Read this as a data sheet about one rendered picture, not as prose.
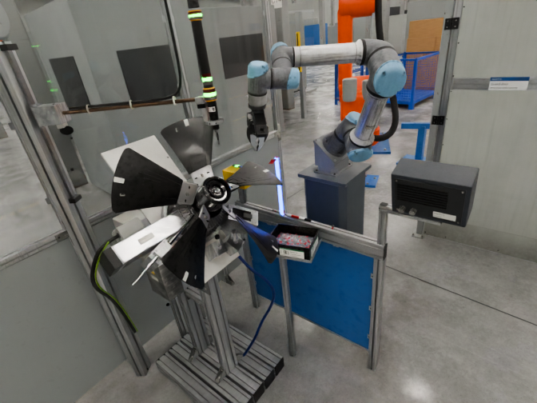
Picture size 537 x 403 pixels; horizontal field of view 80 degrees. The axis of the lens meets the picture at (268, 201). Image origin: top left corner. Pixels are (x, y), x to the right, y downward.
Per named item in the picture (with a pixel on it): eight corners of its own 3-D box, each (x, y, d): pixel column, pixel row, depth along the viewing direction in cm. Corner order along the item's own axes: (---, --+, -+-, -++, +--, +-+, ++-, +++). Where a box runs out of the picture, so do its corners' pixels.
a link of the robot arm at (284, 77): (297, 57, 122) (268, 57, 121) (301, 76, 116) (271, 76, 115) (294, 75, 128) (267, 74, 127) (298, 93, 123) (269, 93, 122)
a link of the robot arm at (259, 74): (271, 66, 114) (247, 66, 113) (270, 97, 121) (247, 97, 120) (269, 59, 119) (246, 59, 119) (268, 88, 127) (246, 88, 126)
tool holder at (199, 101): (198, 126, 118) (192, 99, 114) (203, 121, 124) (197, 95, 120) (222, 124, 117) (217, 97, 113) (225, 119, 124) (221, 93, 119)
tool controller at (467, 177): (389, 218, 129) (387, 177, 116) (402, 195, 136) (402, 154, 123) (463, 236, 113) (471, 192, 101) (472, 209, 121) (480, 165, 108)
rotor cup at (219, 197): (180, 203, 126) (192, 189, 116) (200, 180, 135) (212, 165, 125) (208, 226, 128) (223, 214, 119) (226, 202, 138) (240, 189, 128)
